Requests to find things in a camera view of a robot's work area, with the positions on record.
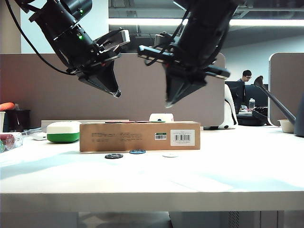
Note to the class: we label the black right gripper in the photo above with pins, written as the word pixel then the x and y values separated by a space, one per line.
pixel 190 59

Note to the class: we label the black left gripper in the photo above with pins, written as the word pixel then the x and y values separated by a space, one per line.
pixel 79 52

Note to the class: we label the blue poker chip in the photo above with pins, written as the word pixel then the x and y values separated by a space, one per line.
pixel 137 151

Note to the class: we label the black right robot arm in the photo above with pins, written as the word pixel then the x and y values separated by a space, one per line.
pixel 209 23

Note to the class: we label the red poker chip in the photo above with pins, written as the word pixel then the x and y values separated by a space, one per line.
pixel 130 122
pixel 113 122
pixel 145 121

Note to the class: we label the brown cardboard box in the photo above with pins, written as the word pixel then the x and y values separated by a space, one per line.
pixel 133 142

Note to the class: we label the white poker chip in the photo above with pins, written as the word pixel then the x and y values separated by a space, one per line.
pixel 170 155

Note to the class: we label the black poker chip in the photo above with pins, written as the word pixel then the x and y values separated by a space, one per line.
pixel 114 156

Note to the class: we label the clear plastic chip tray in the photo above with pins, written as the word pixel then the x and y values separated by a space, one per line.
pixel 29 132

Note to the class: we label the white chip stack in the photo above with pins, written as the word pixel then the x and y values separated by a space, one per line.
pixel 17 139

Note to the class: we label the green chip stack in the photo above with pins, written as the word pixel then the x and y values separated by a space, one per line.
pixel 2 148

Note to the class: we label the wide grey-brown desk partition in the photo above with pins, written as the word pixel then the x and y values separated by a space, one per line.
pixel 142 99

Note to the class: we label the black computer monitor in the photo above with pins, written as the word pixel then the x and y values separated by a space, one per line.
pixel 234 95

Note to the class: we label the white curved plastic stand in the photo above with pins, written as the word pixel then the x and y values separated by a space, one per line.
pixel 229 107

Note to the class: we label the person with black hair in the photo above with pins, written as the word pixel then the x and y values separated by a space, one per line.
pixel 247 75

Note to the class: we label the white and green case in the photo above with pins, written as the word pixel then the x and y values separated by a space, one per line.
pixel 62 133

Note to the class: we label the small clear background bottle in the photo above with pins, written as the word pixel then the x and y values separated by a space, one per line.
pixel 252 104

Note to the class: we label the dark monitor back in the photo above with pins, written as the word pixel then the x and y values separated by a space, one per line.
pixel 257 97

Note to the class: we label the black bag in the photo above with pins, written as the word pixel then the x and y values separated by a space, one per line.
pixel 256 120

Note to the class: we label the white earbuds case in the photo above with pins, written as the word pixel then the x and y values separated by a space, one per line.
pixel 40 136

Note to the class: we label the black mesh pen holder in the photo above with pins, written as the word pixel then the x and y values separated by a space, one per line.
pixel 22 121

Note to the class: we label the orange cloth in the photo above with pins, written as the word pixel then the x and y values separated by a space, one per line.
pixel 7 105

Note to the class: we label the narrow grey-brown desk partition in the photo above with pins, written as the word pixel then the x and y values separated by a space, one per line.
pixel 287 78

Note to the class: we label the white paper bowl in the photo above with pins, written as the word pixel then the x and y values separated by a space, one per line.
pixel 286 127

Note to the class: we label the dark grey watering can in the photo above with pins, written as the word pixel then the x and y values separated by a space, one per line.
pixel 299 123

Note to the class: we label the grey under-desk panel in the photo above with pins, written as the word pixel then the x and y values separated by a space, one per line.
pixel 35 221

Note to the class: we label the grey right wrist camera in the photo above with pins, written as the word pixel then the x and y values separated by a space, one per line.
pixel 160 40

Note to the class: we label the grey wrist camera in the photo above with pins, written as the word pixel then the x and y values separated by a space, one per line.
pixel 160 40
pixel 124 38

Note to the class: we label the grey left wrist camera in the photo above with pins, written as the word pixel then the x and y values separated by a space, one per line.
pixel 124 38

